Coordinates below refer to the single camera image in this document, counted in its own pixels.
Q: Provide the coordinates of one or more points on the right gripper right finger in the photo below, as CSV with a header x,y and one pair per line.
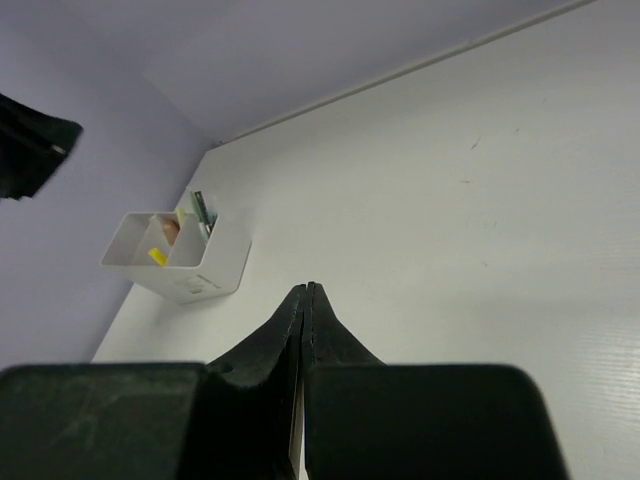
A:
x,y
366,419

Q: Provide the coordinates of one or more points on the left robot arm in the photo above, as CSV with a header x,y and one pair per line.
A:
x,y
33,147

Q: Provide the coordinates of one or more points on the green ink pen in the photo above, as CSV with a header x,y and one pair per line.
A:
x,y
207,218

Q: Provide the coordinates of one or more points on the white divided container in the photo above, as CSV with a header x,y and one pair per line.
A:
x,y
199,267

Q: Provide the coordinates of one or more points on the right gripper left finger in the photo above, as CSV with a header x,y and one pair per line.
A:
x,y
232,418

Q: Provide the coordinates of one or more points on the yellow marker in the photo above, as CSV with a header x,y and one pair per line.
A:
x,y
158,256

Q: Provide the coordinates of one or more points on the brown white marker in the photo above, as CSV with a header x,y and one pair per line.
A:
x,y
170,229

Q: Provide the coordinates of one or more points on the yellow-green highlighter pen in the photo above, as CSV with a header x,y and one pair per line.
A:
x,y
180,216

